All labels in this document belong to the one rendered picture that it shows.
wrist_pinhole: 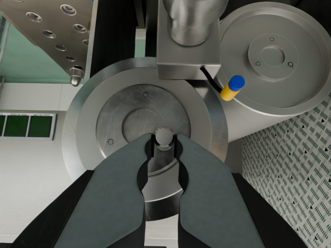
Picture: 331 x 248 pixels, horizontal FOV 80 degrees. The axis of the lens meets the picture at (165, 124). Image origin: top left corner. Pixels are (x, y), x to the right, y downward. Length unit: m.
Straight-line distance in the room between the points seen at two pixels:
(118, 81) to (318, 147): 0.21
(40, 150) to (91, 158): 0.42
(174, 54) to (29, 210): 0.52
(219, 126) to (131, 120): 0.08
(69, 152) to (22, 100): 3.49
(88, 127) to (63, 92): 3.23
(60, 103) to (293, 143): 3.23
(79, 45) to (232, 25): 0.34
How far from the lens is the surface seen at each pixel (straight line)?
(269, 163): 0.35
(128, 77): 0.18
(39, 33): 0.49
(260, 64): 0.21
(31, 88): 3.68
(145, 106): 0.16
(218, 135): 0.18
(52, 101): 3.43
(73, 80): 0.58
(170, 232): 0.52
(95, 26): 0.25
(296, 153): 0.29
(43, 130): 0.59
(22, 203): 0.61
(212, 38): 0.17
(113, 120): 0.16
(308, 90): 0.23
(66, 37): 0.48
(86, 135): 0.18
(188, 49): 0.16
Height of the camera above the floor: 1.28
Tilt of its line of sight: 12 degrees down
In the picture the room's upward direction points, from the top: 179 degrees counter-clockwise
